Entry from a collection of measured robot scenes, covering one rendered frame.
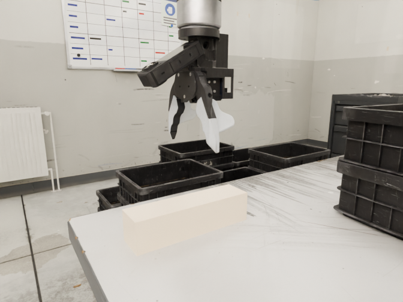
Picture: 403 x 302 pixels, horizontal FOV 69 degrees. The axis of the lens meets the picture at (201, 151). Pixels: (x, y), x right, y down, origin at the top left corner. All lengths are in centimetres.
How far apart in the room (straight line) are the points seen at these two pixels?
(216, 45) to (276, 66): 389
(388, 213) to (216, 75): 40
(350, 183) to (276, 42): 385
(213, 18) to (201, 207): 32
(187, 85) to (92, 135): 262
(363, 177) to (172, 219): 37
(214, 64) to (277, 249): 34
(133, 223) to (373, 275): 37
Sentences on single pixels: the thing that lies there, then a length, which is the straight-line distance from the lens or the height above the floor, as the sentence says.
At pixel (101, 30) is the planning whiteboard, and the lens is 312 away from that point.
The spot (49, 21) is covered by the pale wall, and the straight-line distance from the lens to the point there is 305.
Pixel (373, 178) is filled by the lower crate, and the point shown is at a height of 80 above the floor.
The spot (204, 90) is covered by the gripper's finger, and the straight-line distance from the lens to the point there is 47.
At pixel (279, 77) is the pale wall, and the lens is 447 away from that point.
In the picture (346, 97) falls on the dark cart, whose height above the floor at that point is 88.
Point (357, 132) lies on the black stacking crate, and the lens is 65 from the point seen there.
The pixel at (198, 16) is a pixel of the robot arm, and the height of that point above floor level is 108.
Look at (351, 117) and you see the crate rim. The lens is 64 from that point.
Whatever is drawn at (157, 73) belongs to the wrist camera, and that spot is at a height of 99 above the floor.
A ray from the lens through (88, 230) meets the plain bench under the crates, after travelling 62.
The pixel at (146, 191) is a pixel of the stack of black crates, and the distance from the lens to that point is 113.
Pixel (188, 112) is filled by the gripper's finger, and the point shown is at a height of 92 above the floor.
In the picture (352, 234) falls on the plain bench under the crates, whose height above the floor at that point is 70.
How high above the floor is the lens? 98
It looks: 13 degrees down
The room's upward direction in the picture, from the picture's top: straight up
